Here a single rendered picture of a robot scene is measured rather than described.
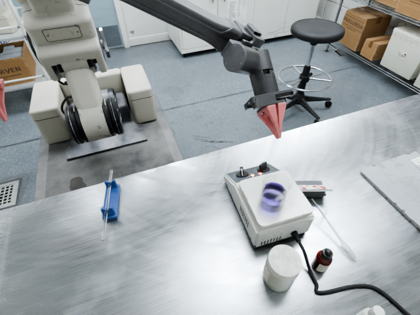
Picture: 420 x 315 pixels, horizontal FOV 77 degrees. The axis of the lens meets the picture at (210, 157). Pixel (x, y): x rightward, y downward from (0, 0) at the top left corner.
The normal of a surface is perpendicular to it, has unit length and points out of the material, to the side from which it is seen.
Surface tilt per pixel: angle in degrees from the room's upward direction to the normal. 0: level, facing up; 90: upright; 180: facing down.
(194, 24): 98
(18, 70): 91
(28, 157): 0
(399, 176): 0
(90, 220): 0
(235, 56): 63
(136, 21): 90
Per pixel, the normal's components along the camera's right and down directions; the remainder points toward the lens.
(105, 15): 0.36, 0.66
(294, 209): -0.01, -0.70
